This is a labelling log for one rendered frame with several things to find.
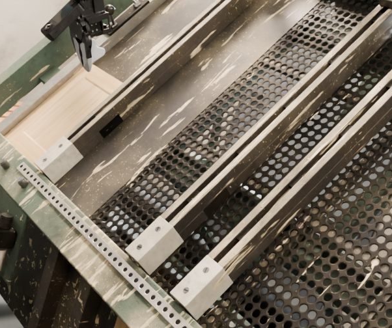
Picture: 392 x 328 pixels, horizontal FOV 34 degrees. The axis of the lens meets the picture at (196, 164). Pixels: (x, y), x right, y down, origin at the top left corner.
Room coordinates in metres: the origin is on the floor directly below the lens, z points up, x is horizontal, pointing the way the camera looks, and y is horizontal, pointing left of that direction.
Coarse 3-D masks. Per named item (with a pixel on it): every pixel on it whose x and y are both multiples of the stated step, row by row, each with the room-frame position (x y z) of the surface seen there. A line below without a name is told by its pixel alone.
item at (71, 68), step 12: (156, 0) 2.49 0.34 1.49; (144, 12) 2.46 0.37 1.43; (132, 24) 2.43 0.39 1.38; (108, 36) 2.38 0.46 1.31; (120, 36) 2.41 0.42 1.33; (108, 48) 2.38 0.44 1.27; (72, 60) 2.35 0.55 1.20; (96, 60) 2.36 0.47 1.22; (60, 72) 2.31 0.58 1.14; (72, 72) 2.30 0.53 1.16; (48, 84) 2.28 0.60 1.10; (60, 84) 2.28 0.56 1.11; (36, 96) 2.24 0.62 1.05; (48, 96) 2.25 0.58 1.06; (24, 108) 2.21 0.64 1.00; (12, 120) 2.18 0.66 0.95; (0, 132) 2.15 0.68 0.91
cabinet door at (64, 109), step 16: (80, 80) 2.27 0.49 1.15; (96, 80) 2.23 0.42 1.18; (112, 80) 2.20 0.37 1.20; (64, 96) 2.23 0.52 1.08; (80, 96) 2.19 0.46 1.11; (96, 96) 2.16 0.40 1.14; (32, 112) 2.21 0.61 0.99; (48, 112) 2.19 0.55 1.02; (64, 112) 2.15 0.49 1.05; (80, 112) 2.12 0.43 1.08; (16, 128) 2.17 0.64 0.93; (32, 128) 2.14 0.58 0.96; (48, 128) 2.11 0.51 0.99; (64, 128) 2.08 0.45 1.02; (16, 144) 2.10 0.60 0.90; (32, 144) 2.07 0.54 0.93; (48, 144) 2.04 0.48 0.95; (32, 160) 2.00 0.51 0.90
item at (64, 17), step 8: (72, 0) 1.60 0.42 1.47; (64, 8) 1.59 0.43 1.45; (72, 8) 1.57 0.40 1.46; (80, 8) 1.58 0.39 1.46; (56, 16) 1.58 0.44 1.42; (64, 16) 1.56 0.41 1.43; (72, 16) 1.57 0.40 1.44; (48, 24) 1.56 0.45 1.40; (56, 24) 1.56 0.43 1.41; (64, 24) 1.57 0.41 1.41; (48, 32) 1.55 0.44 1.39; (56, 32) 1.56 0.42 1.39
